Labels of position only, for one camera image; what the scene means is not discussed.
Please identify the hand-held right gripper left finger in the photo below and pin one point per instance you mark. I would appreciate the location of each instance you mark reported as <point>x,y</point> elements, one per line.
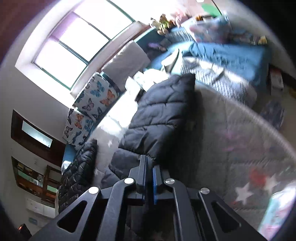
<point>143,183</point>

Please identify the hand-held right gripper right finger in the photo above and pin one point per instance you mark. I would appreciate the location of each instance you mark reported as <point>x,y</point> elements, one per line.
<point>154,185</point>

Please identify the black puffer jacket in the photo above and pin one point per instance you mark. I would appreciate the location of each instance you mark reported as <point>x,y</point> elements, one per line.
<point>159,115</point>

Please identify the white folded clothes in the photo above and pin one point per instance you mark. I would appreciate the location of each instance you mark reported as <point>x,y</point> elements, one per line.
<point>143,78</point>

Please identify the butterfly print pillow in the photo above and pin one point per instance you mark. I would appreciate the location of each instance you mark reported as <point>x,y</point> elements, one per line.
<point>77,127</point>
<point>101,95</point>

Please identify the grey star print blanket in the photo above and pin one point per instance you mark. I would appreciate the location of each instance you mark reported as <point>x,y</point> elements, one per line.
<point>231,143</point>

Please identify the dark wooden shelf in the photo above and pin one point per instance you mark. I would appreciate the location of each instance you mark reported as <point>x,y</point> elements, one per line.
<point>34,171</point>

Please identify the plain grey pillow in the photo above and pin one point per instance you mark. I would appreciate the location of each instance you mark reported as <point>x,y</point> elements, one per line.
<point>129,58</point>

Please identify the striped grey blanket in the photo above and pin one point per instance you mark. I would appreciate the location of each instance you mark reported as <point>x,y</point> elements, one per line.
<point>222,78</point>

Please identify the blue bedsheet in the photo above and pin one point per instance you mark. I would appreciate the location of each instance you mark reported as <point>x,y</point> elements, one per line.
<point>222,58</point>

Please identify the plush toys group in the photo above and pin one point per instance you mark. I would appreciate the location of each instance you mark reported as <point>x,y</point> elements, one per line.
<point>161,24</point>

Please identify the window with green frame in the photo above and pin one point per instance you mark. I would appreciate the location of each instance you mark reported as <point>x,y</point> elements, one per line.
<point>78,39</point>

